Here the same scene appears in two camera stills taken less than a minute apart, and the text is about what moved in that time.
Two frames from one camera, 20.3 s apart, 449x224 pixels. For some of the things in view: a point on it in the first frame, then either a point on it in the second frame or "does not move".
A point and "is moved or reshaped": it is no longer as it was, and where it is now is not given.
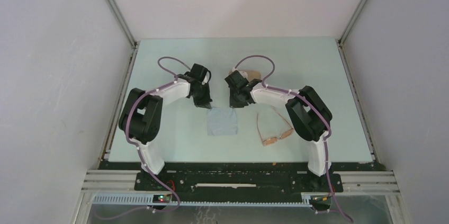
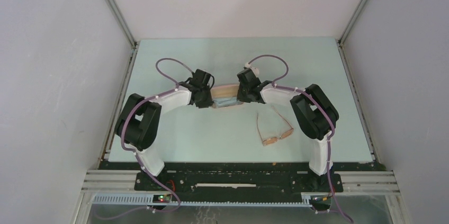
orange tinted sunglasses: x=284 y=134 does not move
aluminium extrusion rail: x=367 y=182 does not move
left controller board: x=161 y=198 does not move
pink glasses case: x=252 y=74 is moved or reshaped
